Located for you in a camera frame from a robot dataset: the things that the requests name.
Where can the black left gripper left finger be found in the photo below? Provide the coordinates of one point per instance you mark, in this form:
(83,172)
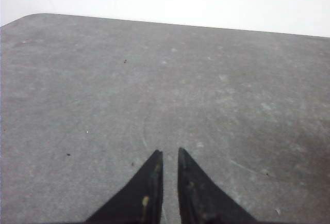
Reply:
(140,200)

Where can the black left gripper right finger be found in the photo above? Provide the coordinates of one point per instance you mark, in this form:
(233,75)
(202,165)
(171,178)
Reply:
(201,200)

